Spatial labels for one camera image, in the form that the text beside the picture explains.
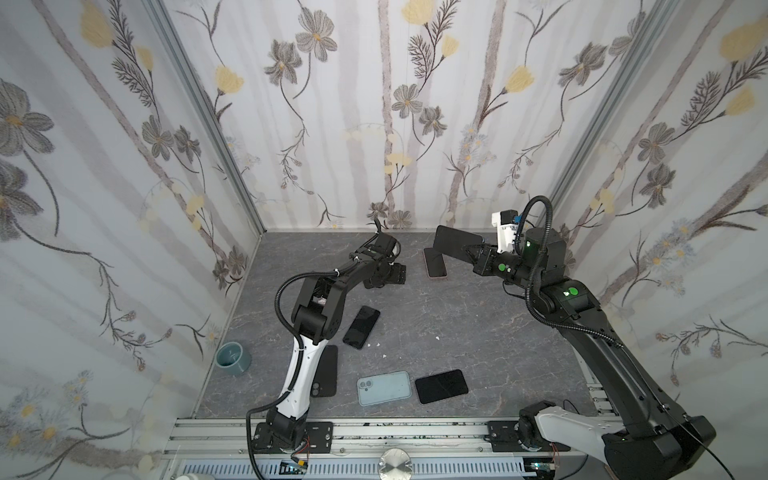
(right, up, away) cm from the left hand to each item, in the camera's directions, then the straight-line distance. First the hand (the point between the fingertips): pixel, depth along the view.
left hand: (395, 270), depth 104 cm
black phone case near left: (-20, -30, -21) cm, 42 cm away
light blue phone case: (-4, -32, -22) cm, 39 cm away
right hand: (+16, +8, -37) cm, 41 cm away
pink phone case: (+15, +3, +6) cm, 16 cm away
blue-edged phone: (+14, +9, -30) cm, 34 cm away
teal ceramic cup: (-49, -25, -18) cm, 57 cm away
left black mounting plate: (-20, -41, -31) cm, 55 cm away
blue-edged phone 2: (-11, -18, -11) cm, 23 cm away
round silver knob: (-1, -37, -46) cm, 59 cm away
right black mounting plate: (+27, -41, -31) cm, 58 cm away
